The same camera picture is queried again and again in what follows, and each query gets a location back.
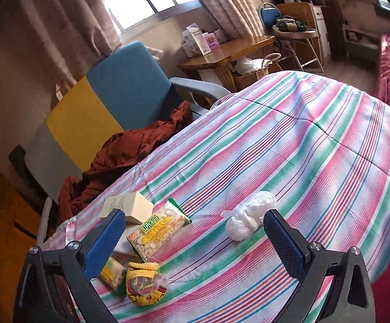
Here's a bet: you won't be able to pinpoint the blue folding chair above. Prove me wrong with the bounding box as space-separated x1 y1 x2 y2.
258 2 281 34

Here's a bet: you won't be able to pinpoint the yellow knitted sock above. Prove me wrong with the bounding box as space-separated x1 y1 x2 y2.
126 262 168 306

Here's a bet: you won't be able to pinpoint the wooden side desk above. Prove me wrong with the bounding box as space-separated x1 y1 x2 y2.
177 36 275 93

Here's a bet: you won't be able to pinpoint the white cotton balls bag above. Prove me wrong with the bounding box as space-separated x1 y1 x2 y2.
221 191 277 241

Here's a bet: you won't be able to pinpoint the striped pink green tablecloth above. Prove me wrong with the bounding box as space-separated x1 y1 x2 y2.
41 70 390 323

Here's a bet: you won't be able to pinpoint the white cardboard box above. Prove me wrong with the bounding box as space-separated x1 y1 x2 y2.
100 192 153 225

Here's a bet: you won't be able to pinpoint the white product boxes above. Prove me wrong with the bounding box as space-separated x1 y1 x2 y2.
182 23 227 58

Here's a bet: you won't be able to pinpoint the rust red jacket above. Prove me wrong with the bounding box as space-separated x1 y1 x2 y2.
57 101 194 224

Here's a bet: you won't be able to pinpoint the pink patterned curtain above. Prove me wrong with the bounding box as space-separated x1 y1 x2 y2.
200 0 265 39

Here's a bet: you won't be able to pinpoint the large cracker snack packet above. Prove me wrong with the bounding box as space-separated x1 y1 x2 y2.
126 198 191 262

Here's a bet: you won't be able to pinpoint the small cracker snack packet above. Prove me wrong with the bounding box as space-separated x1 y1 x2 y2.
100 257 126 290

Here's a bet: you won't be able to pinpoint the grey yellow blue armchair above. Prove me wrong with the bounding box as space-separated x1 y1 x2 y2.
24 42 229 202

